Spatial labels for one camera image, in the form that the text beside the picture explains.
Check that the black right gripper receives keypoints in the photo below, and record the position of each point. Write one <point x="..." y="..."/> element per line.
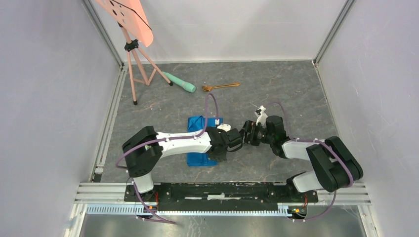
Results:
<point x="250" y="127"/>

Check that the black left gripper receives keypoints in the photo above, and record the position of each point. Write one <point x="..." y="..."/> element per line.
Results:
<point x="221" y="157"/>

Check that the blue cloth napkin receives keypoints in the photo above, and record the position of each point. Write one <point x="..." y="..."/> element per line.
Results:
<point x="198" y="156"/>

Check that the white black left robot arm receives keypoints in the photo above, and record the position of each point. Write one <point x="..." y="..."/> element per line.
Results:
<point x="143" y="150"/>

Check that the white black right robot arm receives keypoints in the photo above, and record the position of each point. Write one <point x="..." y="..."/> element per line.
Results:
<point x="333" y="165"/>

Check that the gold spoon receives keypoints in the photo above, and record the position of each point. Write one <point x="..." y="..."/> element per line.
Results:
<point x="208" y="88"/>

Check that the mint green flashlight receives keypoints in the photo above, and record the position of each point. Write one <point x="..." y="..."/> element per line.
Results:
<point x="184" y="84"/>

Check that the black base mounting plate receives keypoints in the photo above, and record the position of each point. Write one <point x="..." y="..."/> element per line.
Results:
<point x="230" y="196"/>

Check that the pink music stand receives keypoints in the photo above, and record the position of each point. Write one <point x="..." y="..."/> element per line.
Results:
<point x="136" y="30"/>

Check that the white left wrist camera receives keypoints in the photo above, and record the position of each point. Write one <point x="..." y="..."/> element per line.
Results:
<point x="223" y="126"/>

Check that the white cable duct strip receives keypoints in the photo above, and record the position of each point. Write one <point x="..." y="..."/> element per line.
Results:
<point x="139" y="210"/>

